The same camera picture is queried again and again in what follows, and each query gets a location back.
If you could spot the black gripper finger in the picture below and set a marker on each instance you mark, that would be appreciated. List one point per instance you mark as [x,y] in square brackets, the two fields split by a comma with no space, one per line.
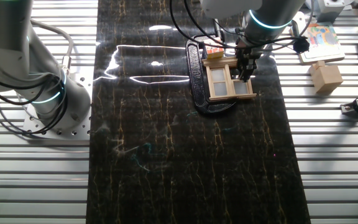
[243,71]
[252,68]

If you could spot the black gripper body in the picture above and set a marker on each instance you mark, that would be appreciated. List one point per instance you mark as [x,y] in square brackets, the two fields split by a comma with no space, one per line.
[248,54]

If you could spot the wooden sliding window model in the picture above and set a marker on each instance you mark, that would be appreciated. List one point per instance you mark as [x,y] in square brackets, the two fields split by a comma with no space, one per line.
[219,88]

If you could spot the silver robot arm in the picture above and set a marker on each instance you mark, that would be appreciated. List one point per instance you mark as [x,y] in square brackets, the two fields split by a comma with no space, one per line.
[5,46]

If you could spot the rubik's cube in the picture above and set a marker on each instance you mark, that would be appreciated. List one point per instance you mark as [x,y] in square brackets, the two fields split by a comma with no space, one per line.
[213,53]

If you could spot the black C-clamp with silver screw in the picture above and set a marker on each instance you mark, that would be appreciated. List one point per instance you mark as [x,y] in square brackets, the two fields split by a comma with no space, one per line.
[194,77]

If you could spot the colourful picture puzzle board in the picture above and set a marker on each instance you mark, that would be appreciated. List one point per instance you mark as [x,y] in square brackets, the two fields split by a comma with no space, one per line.
[322,40]

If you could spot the small cardboard piece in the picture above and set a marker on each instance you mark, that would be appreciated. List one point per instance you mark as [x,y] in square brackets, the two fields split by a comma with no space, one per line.
[326,79]

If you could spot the gray metal box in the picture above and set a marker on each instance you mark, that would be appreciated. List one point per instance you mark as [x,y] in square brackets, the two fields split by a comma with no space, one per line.
[334,11]

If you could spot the black marble pattern mat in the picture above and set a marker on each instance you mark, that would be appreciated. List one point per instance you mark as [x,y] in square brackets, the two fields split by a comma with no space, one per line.
[182,171]

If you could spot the silver robot mounting plate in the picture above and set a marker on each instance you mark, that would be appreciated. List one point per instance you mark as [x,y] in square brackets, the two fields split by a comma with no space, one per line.
[79,124]

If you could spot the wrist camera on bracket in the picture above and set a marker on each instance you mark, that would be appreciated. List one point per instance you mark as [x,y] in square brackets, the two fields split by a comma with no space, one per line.
[301,45]

